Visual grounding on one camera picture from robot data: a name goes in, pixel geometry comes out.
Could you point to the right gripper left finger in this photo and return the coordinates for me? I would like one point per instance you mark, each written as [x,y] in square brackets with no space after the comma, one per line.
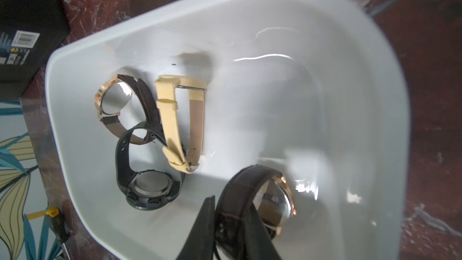
[200,243]

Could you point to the cream square-face watch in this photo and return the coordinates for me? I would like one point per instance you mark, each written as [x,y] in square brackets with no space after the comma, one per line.
[167,104]

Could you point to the rose gold brown-strap watch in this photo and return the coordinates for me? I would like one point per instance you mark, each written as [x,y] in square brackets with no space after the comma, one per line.
[115,94]

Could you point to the white plastic storage box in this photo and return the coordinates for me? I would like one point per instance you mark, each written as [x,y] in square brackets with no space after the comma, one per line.
[309,87]

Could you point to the black yellow screwdriver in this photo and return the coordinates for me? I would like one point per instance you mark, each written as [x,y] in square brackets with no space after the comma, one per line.
[53,221]

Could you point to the yellow and black toolbox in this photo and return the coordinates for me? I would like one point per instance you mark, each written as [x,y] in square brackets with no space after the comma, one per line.
[31,30]

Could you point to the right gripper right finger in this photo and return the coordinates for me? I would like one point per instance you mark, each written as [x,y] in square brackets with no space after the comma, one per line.
[258,244]

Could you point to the dark brown leather watch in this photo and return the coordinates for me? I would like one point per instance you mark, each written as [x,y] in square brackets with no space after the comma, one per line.
[262,186]

